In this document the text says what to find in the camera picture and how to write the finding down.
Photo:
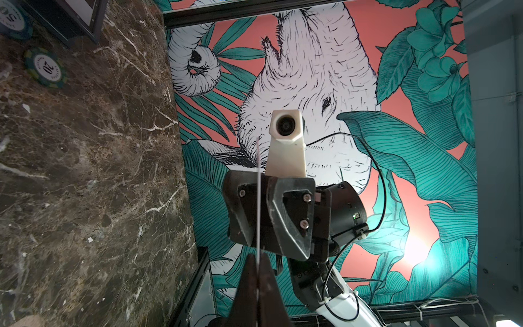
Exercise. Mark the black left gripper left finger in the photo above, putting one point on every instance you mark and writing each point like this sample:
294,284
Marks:
244,309

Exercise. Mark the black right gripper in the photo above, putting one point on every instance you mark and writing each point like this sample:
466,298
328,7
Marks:
339,217

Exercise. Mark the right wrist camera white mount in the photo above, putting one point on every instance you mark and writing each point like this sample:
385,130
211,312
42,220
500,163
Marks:
286,155

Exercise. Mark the green poker chip far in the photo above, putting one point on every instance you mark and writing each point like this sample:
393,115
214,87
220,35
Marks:
15,22

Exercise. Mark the folded checkered chess board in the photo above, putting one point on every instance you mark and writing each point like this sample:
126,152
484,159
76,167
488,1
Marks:
69,19

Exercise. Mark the right black frame post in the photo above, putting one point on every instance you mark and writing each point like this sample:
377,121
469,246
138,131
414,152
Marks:
229,10

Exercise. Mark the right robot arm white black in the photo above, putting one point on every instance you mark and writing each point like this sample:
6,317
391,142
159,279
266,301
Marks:
320,288

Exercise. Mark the green poker chip near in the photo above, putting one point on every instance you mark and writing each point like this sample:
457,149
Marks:
45,67

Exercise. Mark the green poker chip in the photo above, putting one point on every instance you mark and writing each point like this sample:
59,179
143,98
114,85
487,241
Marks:
45,67
15,22

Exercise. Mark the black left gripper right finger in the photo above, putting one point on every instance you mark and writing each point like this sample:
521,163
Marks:
271,310

